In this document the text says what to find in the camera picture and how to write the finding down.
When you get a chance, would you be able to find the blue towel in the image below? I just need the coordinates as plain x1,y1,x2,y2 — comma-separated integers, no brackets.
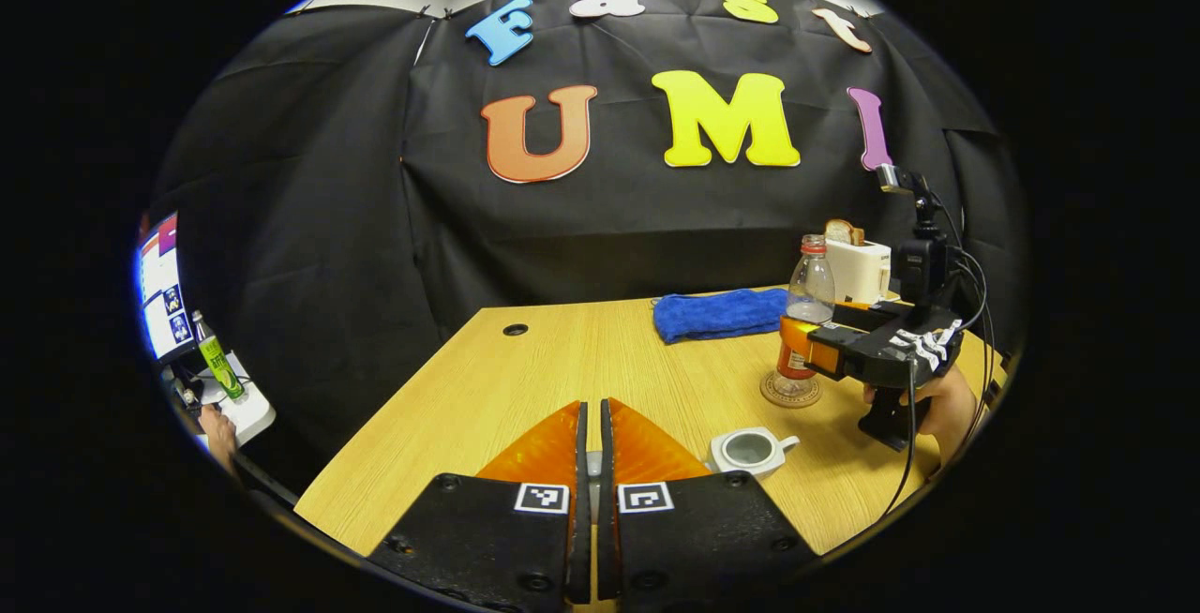
652,288,790,345

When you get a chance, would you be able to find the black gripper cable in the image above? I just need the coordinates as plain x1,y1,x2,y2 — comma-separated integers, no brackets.
879,205,997,522

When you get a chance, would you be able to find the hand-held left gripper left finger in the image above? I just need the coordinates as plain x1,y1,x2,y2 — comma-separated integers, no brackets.
367,400,592,609

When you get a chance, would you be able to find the computer monitor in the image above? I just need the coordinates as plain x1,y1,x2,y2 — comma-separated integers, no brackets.
139,212,196,363

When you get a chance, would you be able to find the white teacup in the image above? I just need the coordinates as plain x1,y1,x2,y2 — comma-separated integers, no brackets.
710,427,801,481

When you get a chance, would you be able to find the black backdrop cloth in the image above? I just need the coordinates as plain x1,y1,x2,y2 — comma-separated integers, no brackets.
150,0,1028,492

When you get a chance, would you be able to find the white toaster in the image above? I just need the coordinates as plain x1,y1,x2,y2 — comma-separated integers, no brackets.
825,238,893,306

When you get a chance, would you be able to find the white side desk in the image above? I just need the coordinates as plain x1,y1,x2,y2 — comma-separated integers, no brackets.
192,351,277,450

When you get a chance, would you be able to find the green drink bottle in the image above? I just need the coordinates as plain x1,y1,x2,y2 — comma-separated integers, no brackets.
191,310,246,401

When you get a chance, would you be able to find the round cork coaster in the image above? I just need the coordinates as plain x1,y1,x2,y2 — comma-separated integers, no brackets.
760,371,824,410

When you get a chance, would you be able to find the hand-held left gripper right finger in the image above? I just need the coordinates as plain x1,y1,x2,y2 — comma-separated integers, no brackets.
597,397,818,609

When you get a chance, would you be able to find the clear plastic water bottle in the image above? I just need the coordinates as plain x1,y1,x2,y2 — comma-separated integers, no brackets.
775,235,836,398

